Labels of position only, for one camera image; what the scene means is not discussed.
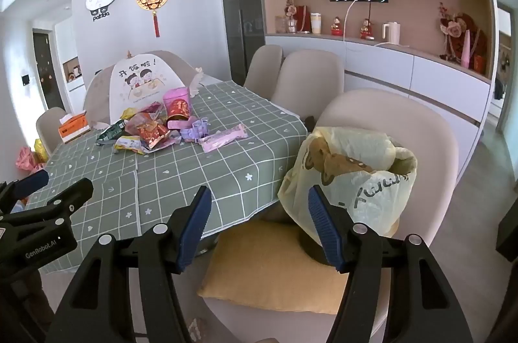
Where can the white sideboard cabinet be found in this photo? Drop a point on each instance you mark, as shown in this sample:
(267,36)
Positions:
(384,72)

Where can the white tumbler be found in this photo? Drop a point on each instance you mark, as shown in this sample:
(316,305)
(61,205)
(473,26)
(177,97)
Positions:
(316,23)

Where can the trash bin with yellow bag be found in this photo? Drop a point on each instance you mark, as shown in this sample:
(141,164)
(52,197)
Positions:
(364,185)

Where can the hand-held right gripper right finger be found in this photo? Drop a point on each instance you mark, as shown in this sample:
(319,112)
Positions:
(323,229)

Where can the pink slim vase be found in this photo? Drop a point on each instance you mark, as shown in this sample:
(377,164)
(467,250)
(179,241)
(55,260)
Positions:
(466,49)

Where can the green checked tablecloth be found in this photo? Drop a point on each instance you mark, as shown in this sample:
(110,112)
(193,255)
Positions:
(182,173)

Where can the cartoon print food cover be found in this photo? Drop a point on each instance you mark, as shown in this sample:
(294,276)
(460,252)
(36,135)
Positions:
(137,84)

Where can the pink snack packet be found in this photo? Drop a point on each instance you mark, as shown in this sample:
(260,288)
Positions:
(224,136)

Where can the dark door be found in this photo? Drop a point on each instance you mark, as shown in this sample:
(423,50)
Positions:
(46,72)

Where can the small red box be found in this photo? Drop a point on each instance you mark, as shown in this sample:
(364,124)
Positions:
(479,64)

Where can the purple plastic packaging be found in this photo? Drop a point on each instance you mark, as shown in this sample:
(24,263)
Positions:
(196,130)

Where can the pile of snack wrappers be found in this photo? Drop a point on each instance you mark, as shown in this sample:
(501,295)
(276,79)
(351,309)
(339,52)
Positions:
(149,132)

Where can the dark glass cabinet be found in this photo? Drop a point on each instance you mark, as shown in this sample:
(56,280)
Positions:
(238,3)

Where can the clear glass jar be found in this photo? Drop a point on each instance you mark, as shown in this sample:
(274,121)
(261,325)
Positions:
(280,25)

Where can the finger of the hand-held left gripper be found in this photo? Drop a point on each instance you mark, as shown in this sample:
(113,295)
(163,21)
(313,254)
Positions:
(32,181)
(77,191)

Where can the white electric kettle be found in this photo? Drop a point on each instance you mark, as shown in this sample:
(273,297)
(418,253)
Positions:
(391,33)

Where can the dark brown cloth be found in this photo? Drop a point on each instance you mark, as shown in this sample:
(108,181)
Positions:
(310,122)

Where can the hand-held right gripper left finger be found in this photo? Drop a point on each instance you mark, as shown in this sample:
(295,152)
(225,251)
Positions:
(194,229)

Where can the red gift bag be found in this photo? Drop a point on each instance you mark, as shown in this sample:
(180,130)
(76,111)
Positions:
(303,19)

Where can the pink flower arrangement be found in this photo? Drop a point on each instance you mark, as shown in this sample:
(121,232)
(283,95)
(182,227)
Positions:
(453,29)

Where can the wooden wall shelf unit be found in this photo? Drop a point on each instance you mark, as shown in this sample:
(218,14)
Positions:
(408,9)

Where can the red figurine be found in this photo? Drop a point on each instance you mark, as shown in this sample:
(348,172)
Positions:
(336,27)
(367,30)

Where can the yellow bag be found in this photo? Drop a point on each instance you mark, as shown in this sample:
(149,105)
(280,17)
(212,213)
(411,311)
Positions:
(41,151)

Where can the pink round tin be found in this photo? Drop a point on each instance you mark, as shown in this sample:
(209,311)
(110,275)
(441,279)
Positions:
(176,94)

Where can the pink bag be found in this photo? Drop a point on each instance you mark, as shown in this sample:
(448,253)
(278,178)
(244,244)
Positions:
(26,160)

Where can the red paper cup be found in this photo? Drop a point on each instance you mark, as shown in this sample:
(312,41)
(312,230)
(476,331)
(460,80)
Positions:
(178,110)

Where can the glass vase with flowers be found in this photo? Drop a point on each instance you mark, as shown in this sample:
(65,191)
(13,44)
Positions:
(290,17)

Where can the yellow seat cushion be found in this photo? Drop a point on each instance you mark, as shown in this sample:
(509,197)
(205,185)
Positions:
(251,266)

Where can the orange tissue box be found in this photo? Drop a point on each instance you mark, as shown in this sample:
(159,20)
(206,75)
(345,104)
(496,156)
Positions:
(75,128)

